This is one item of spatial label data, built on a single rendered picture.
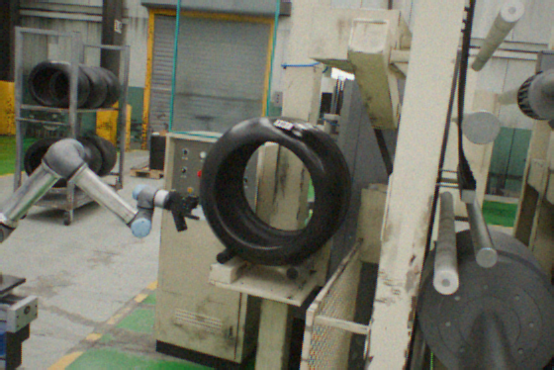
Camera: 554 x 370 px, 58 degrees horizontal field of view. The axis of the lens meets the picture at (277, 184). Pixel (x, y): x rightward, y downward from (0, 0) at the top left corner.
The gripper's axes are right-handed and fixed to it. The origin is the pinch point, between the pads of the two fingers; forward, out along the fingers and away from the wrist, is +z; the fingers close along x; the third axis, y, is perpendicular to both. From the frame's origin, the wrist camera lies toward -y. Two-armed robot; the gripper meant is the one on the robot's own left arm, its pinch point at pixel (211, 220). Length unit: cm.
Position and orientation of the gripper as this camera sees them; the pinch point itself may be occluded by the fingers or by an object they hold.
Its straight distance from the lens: 203.5
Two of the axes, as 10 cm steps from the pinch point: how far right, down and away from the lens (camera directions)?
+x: 3.2, -1.3, 9.4
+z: 9.2, 2.7, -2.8
